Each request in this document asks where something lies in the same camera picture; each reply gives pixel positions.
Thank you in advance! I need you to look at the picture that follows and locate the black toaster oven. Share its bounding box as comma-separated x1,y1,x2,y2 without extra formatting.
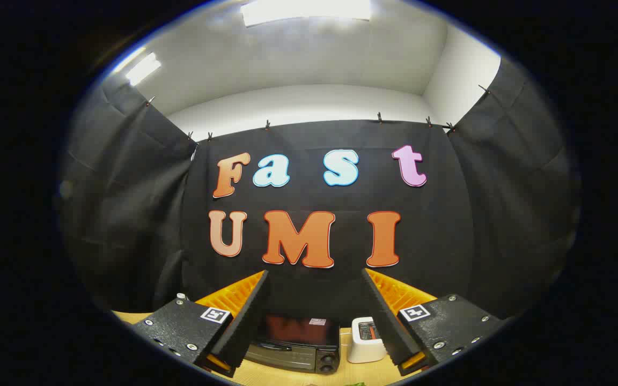
244,314,342,375

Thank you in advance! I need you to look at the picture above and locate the black backdrop cloth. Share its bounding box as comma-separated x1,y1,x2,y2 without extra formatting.
54,56,583,328

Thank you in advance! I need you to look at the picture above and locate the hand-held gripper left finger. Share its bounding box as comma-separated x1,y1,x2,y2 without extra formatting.
129,270,270,378

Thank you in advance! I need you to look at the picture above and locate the large rectangular ceiling light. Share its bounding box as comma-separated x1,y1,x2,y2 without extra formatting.
240,0,372,27

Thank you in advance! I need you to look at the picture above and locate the white pop-up toaster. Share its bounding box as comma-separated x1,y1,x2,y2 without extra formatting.
347,316,388,364

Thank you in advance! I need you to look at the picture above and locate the small rectangular ceiling light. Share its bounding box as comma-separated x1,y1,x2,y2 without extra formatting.
125,52,162,86

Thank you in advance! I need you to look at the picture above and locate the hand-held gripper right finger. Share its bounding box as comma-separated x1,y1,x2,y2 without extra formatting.
362,268,505,376

